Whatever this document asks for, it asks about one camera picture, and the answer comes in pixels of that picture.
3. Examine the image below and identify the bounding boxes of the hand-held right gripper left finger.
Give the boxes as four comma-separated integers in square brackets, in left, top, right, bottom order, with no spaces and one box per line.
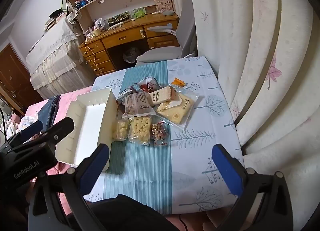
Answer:
[27,143,111,231]

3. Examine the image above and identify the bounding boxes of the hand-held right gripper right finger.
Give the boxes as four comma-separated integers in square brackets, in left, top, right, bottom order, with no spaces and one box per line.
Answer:
[211,143,294,231]

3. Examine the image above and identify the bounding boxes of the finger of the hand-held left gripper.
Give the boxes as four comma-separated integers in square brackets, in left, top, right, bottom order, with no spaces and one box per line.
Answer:
[4,120,44,147]
[24,117,75,150]

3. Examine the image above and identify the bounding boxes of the white plastic box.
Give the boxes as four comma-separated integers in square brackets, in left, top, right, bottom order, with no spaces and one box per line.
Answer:
[54,87,118,172]

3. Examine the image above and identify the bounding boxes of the orange and white snack packet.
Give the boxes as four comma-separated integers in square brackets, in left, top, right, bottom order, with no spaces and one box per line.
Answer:
[171,77,187,88]

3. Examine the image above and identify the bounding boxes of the white fluffy cloth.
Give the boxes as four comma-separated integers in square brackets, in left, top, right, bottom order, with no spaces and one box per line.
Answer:
[0,115,33,137]

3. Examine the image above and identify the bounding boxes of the blue jeans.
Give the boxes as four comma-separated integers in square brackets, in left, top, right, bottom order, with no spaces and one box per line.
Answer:
[38,95,61,127]

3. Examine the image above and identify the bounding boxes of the pink blanket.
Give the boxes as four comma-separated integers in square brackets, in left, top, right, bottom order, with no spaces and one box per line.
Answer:
[23,85,94,221]

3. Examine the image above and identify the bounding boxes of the small clear popcorn packet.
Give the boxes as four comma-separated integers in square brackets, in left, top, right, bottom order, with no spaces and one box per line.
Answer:
[111,118,129,142]

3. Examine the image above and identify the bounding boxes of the tree print tablecloth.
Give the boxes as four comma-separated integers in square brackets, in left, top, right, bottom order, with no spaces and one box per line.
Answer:
[84,56,244,215]

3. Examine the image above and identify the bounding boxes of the brown wooden door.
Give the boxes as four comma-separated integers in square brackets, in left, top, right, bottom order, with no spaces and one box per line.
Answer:
[0,43,38,110]

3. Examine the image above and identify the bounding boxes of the large clear popcorn packet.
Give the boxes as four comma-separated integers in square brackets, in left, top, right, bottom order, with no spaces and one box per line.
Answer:
[128,115,153,146]

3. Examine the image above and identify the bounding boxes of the white lace cover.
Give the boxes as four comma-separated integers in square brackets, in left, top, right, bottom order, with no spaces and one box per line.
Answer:
[26,17,93,99]

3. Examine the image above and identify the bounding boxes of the clear packet of nuts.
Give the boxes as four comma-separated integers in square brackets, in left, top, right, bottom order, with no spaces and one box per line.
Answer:
[151,121,169,146]

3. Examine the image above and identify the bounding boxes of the blue and silver snack packet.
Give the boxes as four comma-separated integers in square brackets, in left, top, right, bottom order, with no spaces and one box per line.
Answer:
[116,84,140,105]

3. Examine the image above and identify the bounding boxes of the brown bread packet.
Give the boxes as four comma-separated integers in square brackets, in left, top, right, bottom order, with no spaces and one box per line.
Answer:
[121,91,156,119]

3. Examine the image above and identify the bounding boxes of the clear packet of yellow cake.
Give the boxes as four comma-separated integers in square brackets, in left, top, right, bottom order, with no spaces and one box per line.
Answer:
[155,86,200,131]

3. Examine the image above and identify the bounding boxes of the toast bread packet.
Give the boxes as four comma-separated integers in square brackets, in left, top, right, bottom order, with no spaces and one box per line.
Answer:
[146,86,184,108]

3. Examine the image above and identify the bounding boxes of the waste bin with bag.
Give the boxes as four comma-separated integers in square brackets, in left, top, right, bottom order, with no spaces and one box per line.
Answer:
[123,47,141,63]

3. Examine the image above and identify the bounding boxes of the stack of books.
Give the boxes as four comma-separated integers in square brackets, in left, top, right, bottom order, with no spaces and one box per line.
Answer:
[44,13,66,32]

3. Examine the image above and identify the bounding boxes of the white plastic bag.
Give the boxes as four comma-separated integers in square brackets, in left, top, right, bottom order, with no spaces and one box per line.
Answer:
[93,18,106,31]

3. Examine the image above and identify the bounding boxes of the wooden desk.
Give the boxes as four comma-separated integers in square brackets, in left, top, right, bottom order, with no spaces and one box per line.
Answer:
[79,13,181,76]

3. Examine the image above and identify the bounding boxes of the floral cloth bag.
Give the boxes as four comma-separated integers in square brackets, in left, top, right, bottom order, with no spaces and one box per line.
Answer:
[66,9,82,24]

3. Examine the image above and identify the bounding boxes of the dark printed box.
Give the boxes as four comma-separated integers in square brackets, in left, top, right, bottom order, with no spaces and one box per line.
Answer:
[108,12,132,27]

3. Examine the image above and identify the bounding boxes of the grey office chair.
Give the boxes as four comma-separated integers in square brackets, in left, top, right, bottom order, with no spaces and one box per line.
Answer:
[135,1,198,67]

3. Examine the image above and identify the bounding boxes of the green snack bag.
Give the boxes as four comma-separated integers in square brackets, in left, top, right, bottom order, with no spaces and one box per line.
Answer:
[130,8,147,19]

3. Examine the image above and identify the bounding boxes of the black cable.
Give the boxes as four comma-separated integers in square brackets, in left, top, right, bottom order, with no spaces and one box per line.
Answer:
[0,110,8,144]

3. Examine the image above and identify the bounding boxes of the white cable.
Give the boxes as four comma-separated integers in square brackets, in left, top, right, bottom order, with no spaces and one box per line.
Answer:
[84,25,104,75]

